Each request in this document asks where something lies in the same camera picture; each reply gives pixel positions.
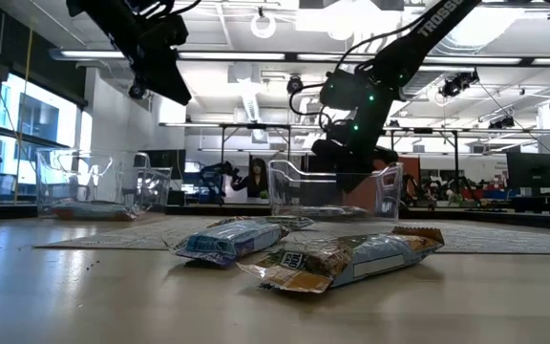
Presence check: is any dark computer monitor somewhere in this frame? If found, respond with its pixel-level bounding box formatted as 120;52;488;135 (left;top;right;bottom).
506;151;550;189

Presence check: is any clear plastic bin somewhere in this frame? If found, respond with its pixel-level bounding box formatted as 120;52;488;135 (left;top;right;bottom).
267;160;405;223
34;147;174;221

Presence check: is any person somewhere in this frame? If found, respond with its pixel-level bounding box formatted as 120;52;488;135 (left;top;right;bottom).
230;157;270;200

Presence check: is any long ceiling light bar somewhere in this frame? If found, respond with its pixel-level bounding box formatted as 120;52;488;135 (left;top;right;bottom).
49;47;550;68

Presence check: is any black wall screen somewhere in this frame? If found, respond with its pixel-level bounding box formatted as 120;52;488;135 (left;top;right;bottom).
134;148;188;182

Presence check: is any white cable coil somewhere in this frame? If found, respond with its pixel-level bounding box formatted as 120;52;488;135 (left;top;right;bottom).
249;10;278;40

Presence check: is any orange partition wall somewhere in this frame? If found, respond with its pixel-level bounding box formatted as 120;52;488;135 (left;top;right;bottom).
341;153;422;211

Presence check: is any blue granola bar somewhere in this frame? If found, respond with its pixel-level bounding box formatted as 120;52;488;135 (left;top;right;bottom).
162;220;291;269

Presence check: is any grey woven mat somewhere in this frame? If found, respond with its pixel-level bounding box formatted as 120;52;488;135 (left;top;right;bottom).
32;215;550;256

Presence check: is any green granola bar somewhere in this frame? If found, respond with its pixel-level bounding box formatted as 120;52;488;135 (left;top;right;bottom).
278;204;372;222
206;214;315;231

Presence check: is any black metal frame stand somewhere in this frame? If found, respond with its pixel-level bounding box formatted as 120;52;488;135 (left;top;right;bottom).
220;122;291;204
391;126;460;192

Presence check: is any yellow cable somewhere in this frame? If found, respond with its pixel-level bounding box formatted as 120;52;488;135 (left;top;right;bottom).
0;0;35;204

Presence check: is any brown granola bar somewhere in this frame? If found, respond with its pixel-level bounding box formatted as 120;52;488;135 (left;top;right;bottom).
237;226;446;294
49;199;140;223

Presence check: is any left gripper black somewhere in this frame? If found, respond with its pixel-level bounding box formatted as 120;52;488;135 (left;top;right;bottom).
126;4;193;107

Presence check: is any black ceiling camera rig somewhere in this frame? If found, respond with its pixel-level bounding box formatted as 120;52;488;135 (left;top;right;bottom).
438;69;480;99

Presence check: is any black looped cable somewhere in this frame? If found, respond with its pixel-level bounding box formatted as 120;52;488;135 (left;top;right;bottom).
287;81;336;118

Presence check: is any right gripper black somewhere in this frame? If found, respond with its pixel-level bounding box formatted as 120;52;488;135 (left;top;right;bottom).
310;138;399;195

